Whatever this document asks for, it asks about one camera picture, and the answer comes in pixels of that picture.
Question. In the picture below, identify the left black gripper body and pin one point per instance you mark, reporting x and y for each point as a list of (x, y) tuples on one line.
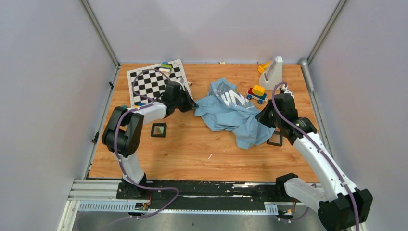
[(182, 102)]

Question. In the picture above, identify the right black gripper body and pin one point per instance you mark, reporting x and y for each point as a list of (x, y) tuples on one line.
[(268, 117)]

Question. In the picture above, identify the light blue printed t-shirt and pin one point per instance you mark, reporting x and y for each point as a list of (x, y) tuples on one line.
[(226, 109)]

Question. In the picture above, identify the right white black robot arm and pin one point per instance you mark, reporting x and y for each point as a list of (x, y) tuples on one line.
[(338, 202)]

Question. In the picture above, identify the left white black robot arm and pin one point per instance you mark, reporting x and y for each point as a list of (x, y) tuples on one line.
[(122, 134)]

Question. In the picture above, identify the colourful toy block train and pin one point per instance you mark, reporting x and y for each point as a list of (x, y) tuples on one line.
[(258, 93)]

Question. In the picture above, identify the stacked toy blocks on checkerboard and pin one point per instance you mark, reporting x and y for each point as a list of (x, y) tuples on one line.
[(166, 68)]

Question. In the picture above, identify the black white checkerboard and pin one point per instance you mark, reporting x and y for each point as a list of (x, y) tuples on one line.
[(150, 82)]

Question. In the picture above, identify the white wedge stand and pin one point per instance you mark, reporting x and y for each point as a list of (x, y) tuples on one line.
[(273, 74)]

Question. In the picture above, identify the blue toy block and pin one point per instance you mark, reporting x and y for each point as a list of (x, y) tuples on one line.
[(139, 104)]

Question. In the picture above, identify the orange plastic piece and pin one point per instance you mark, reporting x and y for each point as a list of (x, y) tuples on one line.
[(261, 68)]

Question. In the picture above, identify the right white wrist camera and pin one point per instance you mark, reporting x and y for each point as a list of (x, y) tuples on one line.
[(286, 91)]

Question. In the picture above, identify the left black square frame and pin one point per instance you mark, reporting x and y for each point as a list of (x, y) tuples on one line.
[(158, 130)]

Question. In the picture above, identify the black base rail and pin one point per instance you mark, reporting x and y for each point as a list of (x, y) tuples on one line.
[(207, 195)]

